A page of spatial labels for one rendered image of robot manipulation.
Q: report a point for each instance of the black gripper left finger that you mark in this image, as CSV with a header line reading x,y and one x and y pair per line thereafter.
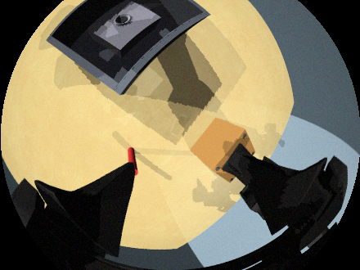
x,y
99,208

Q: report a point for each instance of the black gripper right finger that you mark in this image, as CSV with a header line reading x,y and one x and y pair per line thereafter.
x,y
278,190

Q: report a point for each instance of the dark red peg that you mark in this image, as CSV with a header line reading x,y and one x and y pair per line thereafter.
x,y
132,158

